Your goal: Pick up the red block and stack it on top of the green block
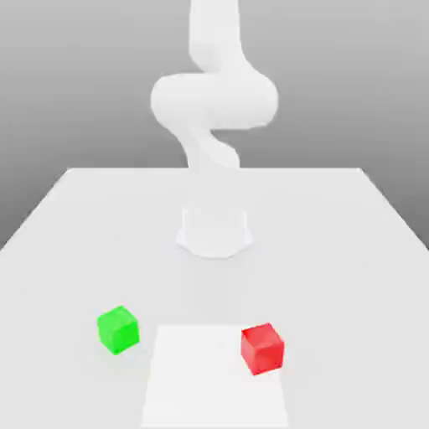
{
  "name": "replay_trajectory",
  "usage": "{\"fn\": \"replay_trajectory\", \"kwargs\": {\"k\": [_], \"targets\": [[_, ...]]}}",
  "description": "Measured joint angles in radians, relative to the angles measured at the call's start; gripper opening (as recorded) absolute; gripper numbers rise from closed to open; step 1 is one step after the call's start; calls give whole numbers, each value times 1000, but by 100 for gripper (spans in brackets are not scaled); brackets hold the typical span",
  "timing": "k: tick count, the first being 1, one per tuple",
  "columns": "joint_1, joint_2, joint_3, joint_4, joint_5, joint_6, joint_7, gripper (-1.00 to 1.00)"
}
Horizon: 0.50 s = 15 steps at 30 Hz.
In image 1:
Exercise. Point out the small green cube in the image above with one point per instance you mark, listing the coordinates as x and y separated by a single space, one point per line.
118 330

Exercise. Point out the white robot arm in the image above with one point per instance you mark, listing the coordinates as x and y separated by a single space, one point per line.
214 100

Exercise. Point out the small red cube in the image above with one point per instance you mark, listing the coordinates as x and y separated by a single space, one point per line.
262 348

